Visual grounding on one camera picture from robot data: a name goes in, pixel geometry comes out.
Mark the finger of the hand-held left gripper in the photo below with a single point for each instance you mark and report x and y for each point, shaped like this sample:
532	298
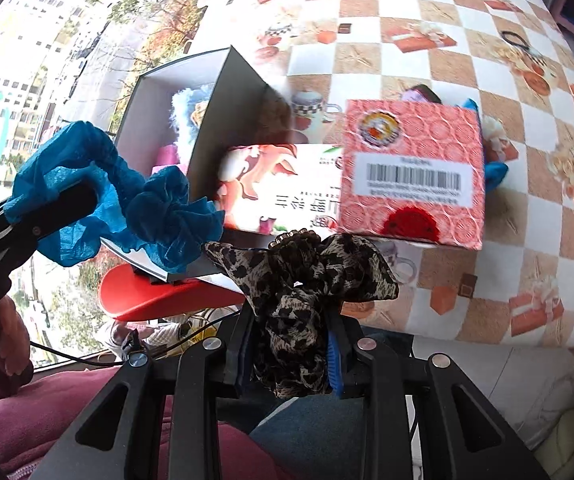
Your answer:
62	210

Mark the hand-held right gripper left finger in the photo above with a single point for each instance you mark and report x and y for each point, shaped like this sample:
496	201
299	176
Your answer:
239	372

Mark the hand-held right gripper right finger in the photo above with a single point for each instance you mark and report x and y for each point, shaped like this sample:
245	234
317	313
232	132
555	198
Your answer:
336	367

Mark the blue scrunchie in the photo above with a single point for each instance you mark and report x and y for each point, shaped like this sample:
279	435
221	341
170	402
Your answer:
117	195

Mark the leopard print scrunchie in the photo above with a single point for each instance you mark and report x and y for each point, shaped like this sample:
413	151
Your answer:
297	290

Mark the pink foam sponge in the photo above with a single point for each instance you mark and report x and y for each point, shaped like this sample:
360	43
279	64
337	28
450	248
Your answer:
167	156

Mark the white and blue feather puff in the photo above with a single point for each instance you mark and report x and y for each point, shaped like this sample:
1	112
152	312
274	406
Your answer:
187	110

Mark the white cardboard box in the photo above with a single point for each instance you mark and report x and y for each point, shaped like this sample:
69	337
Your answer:
237	125

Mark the person's left forearm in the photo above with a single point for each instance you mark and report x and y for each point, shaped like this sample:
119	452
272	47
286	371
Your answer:
17	425

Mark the person's left hand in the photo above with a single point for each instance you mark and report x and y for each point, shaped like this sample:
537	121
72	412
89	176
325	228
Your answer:
9	332

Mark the person's jeans legs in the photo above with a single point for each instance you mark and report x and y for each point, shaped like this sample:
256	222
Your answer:
307	425

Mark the red plastic stool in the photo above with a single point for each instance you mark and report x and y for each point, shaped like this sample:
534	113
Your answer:
167	300

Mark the orange printed tissue pack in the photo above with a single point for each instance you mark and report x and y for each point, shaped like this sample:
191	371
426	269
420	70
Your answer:
277	190

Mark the pink patterned cardboard box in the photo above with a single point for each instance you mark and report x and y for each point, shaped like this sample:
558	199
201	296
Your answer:
412	170

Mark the brown furry cloth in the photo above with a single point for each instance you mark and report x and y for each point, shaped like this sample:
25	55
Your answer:
274	110

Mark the blue rubber glove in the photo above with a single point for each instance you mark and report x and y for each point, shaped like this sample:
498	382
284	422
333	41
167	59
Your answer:
496	175

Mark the cream fluffy cloth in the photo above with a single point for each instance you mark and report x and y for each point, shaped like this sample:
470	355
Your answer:
493	131

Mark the purple and brown knit hat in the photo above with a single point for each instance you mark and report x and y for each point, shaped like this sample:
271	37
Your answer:
419	95

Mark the checkered printed tablecloth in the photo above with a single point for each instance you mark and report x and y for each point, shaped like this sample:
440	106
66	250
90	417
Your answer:
417	15

